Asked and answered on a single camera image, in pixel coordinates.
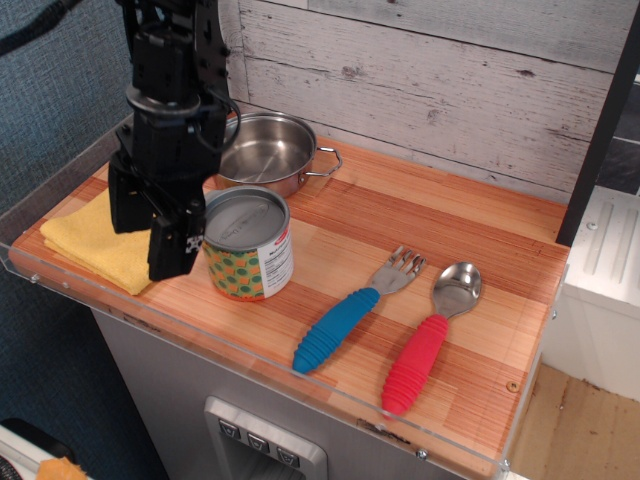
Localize black braided cable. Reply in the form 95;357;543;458
0;0;86;57

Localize red handled spoon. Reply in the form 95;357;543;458
381;262;482;416

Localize toy food can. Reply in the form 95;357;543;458
203;186;294;301

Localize small steel pot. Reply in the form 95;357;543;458
212;112;343;197

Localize blue handled fork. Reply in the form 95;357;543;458
292;246;426;374

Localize silver dispenser panel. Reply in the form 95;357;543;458
204;396;328;479

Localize black object bottom left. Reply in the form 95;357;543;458
1;418;76;479

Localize orange object bottom left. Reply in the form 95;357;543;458
36;457;88;480

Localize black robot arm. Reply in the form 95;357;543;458
108;1;237;281

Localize black right frame post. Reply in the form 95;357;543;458
556;6;639;247

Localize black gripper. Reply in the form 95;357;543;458
108;108;228;281

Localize grey toy fridge cabinet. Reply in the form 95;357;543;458
90;305;466;480

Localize yellow folded cloth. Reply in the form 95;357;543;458
40;191;151;295

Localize clear acrylic table guard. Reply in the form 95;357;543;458
1;133;568;479

